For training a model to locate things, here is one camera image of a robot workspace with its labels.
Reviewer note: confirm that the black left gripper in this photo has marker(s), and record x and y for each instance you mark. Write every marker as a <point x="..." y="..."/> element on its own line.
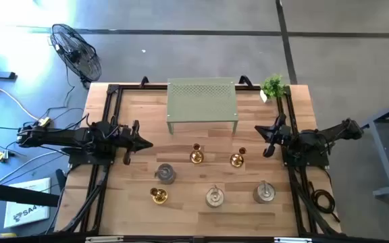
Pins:
<point x="128" y="141"/>

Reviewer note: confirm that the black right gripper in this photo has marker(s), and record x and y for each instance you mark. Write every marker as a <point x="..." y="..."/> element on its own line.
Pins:
<point x="282" y="135"/>

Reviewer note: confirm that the silver candle tin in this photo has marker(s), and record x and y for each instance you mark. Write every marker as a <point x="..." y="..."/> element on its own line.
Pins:
<point x="165" y="175"/>
<point x="214" y="199"/>
<point x="263" y="194"/>

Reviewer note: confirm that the gold candlestick holder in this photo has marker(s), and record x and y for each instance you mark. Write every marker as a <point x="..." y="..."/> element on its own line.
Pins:
<point x="236" y="160"/>
<point x="196" y="157"/>
<point x="160" y="196"/>

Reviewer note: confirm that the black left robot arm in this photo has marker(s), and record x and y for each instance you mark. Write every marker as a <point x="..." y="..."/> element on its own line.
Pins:
<point x="63" y="136"/>

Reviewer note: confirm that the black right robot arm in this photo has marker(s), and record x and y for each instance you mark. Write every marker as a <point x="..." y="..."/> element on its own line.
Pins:
<point x="333" y="133"/>

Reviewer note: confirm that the green plant in white pot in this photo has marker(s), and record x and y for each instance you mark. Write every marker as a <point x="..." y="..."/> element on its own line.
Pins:
<point x="273" y="87"/>

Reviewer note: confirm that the green perforated metal shelf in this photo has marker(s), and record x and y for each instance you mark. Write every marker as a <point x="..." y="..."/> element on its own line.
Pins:
<point x="201" y="108"/>

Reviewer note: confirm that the black floor fan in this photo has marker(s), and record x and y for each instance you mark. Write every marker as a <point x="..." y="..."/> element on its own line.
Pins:
<point x="76" y="54"/>

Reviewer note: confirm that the white printed cardboard box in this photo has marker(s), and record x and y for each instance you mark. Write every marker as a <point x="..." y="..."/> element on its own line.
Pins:
<point x="29" y="212"/>

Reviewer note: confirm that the black metal beam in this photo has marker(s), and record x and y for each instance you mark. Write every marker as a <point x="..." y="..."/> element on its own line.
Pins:
<point x="19" y="195"/>

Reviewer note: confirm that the black aluminium table frame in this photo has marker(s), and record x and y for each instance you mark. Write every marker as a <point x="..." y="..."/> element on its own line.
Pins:
<point x="154" y="87"/>

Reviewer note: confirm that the grey metal table frame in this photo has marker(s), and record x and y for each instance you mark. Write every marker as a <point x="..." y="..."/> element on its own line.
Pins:
<point x="383" y="158"/>

